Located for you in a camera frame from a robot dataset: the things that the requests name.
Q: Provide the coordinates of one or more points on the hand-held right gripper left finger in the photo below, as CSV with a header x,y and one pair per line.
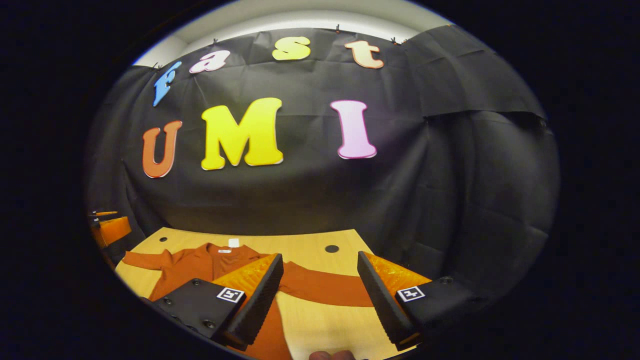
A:
x,y
260,305

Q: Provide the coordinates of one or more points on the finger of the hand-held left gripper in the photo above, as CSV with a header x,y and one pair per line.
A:
x,y
112,230
102,213

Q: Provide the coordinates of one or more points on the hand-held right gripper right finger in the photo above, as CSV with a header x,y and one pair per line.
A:
x,y
382,305

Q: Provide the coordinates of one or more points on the orange knit garment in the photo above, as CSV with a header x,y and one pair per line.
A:
x,y
200,265

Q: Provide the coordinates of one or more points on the white paper hang tag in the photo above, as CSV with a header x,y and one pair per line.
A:
x,y
234,243

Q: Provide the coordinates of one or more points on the black backdrop cloth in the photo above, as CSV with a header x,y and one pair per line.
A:
x,y
310,200

